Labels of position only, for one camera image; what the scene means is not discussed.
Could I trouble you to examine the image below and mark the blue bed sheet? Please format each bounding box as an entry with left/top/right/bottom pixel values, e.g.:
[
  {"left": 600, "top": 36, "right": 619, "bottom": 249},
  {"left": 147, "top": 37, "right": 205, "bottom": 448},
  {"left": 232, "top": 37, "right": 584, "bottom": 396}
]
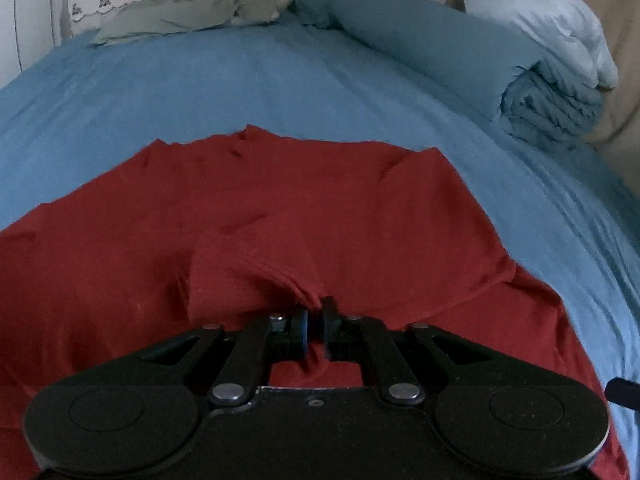
[{"left": 0, "top": 19, "right": 640, "bottom": 480}]

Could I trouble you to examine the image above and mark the red shirt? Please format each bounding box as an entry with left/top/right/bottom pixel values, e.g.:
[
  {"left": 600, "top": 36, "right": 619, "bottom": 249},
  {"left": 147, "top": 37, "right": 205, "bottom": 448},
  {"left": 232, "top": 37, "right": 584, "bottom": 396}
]
[{"left": 0, "top": 124, "right": 632, "bottom": 480}]

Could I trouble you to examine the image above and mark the white bedside cabinet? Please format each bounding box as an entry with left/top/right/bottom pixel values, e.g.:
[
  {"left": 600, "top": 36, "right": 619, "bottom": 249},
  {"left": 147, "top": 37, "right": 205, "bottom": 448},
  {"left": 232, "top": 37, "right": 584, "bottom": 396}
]
[{"left": 0, "top": 0, "right": 65, "bottom": 92}]

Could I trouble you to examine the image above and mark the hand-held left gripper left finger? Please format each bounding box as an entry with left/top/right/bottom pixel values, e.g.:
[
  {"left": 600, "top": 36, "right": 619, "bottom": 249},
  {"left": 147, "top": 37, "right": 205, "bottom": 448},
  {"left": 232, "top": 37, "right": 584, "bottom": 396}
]
[{"left": 134, "top": 309, "right": 311, "bottom": 409}]

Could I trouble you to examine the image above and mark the grey-green cloth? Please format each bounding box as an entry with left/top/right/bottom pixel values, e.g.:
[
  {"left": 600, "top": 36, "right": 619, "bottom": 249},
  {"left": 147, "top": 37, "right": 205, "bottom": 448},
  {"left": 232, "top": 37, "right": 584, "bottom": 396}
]
[{"left": 89, "top": 0, "right": 297, "bottom": 48}]

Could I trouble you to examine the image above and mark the folded blue duvet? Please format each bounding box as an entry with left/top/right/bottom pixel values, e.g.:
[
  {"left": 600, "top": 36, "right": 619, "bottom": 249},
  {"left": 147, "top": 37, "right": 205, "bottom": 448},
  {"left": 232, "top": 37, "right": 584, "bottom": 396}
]
[{"left": 291, "top": 0, "right": 604, "bottom": 144}]

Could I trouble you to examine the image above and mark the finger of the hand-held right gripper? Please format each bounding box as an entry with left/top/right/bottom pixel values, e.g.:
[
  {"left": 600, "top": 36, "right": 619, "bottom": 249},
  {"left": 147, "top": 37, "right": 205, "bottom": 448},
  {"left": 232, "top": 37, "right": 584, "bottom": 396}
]
[{"left": 604, "top": 377, "right": 640, "bottom": 409}]

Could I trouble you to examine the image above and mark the white pillow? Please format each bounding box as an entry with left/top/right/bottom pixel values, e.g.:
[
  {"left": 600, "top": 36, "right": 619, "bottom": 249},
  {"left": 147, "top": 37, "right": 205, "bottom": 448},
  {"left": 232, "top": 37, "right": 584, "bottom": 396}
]
[{"left": 462, "top": 0, "right": 621, "bottom": 90}]

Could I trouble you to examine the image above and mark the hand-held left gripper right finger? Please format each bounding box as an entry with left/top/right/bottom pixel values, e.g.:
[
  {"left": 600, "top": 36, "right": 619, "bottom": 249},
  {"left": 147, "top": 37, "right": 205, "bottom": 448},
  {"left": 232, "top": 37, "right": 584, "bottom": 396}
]
[{"left": 321, "top": 297, "right": 497, "bottom": 407}]

